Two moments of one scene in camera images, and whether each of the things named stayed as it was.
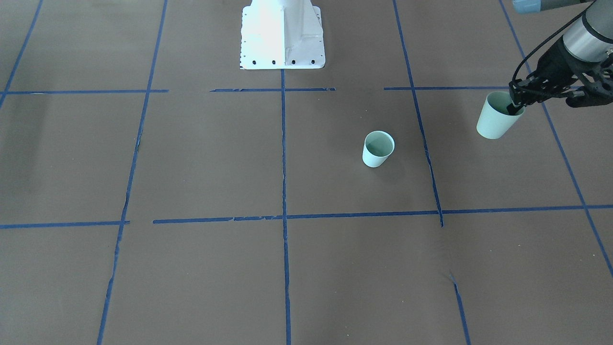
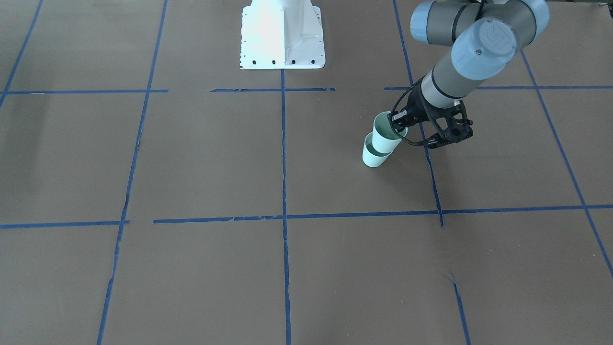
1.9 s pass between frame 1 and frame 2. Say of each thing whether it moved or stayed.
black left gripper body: moved
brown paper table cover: stayed
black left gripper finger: moved
